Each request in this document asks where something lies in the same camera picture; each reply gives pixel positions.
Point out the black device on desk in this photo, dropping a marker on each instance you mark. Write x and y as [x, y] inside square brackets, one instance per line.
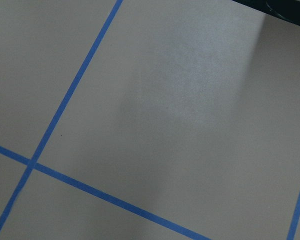
[286, 10]

